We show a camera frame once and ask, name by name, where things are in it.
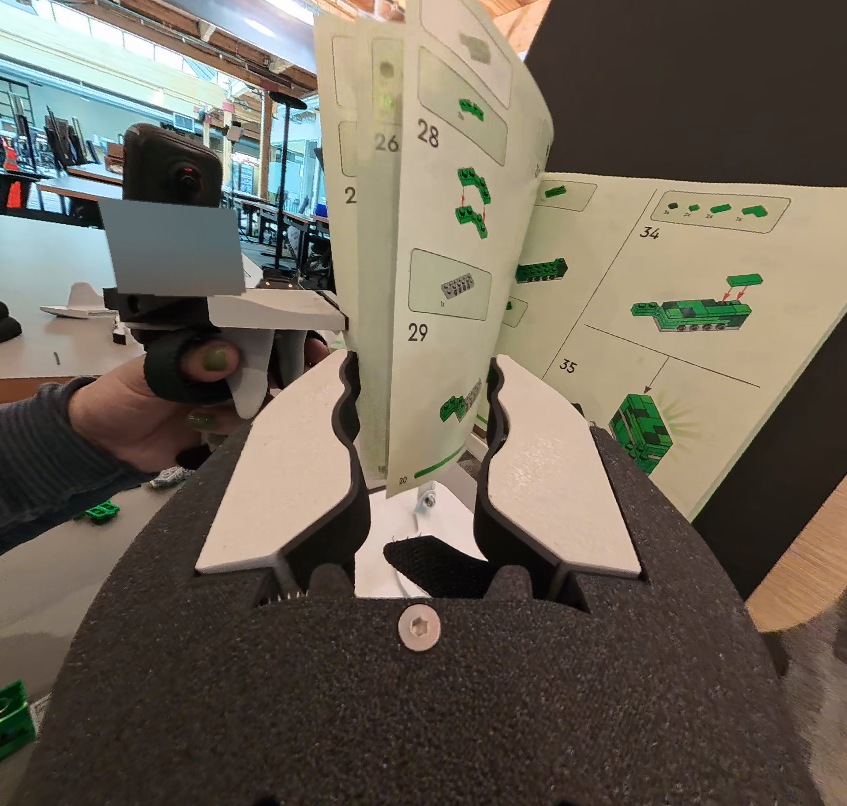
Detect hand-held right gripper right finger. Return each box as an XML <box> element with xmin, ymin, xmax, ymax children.
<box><xmin>475</xmin><ymin>353</ymin><xmax>644</xmax><ymax>580</ymax></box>

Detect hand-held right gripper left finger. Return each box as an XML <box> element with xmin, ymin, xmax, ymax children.
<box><xmin>195</xmin><ymin>349</ymin><xmax>373</xmax><ymax>575</ymax></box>

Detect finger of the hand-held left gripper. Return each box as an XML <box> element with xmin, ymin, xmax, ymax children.
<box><xmin>206</xmin><ymin>286</ymin><xmax>350</xmax><ymax>332</ymax></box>

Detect pale green instruction booklet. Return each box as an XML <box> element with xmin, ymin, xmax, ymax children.
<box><xmin>312</xmin><ymin>0</ymin><xmax>847</xmax><ymax>524</ymax></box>

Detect green brick assembly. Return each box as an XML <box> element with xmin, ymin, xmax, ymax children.
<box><xmin>0</xmin><ymin>680</ymin><xmax>38</xmax><ymax>762</ymax></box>

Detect person's left forearm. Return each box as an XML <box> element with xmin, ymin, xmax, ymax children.
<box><xmin>0</xmin><ymin>376</ymin><xmax>156</xmax><ymax>554</ymax></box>

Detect grey desk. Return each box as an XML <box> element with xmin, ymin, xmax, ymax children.
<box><xmin>0</xmin><ymin>376</ymin><xmax>226</xmax><ymax>708</ymax></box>

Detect person's left hand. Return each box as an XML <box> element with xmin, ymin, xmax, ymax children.
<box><xmin>69</xmin><ymin>336</ymin><xmax>330</xmax><ymax>472</ymax></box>

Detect white wedge-shaped part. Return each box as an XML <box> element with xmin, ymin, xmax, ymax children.
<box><xmin>40</xmin><ymin>282</ymin><xmax>121</xmax><ymax>320</ymax></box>

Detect grey office table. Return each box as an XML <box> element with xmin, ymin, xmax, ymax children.
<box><xmin>0</xmin><ymin>214</ymin><xmax>150</xmax><ymax>380</ymax></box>

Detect black floor lamp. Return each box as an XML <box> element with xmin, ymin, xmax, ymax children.
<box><xmin>268</xmin><ymin>90</ymin><xmax>308</xmax><ymax>271</ymax></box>

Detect white book stand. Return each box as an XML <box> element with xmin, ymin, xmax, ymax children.
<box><xmin>354</xmin><ymin>478</ymin><xmax>492</xmax><ymax>600</ymax></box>

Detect black partition with wooden edge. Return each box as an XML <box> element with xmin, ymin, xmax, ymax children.
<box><xmin>523</xmin><ymin>0</ymin><xmax>847</xmax><ymax>633</ymax></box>

